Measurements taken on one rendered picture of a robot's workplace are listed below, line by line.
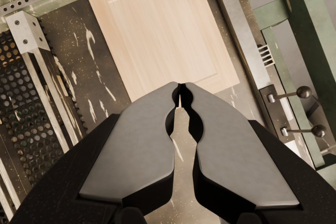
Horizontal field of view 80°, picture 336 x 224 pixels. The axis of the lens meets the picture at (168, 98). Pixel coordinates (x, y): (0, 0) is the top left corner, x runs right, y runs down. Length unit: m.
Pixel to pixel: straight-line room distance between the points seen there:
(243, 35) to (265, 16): 0.16
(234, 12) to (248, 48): 0.13
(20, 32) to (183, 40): 0.53
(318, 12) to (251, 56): 0.26
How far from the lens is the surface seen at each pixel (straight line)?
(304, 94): 0.68
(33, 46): 0.79
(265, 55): 0.77
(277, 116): 0.77
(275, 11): 0.90
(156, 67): 0.71
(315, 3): 0.87
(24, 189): 0.91
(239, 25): 0.75
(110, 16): 0.77
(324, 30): 0.86
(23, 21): 0.83
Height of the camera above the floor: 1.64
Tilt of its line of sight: 34 degrees down
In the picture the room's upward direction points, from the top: 158 degrees clockwise
